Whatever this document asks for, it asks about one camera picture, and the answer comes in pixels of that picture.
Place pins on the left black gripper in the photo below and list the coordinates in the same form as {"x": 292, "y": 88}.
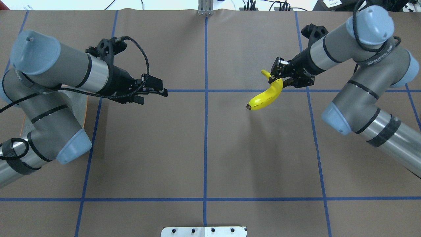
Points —
{"x": 120, "y": 82}

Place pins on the aluminium frame post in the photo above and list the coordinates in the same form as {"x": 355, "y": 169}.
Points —
{"x": 205, "y": 7}

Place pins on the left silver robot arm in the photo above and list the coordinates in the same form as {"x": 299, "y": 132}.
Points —
{"x": 41, "y": 69}

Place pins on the grey square plate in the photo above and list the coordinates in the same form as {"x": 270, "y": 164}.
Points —
{"x": 77, "y": 103}

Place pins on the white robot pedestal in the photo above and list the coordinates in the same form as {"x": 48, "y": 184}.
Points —
{"x": 205, "y": 231}

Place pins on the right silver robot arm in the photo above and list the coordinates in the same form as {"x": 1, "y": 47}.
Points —
{"x": 367, "y": 39}

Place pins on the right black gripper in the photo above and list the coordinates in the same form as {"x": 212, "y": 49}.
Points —
{"x": 303, "y": 66}

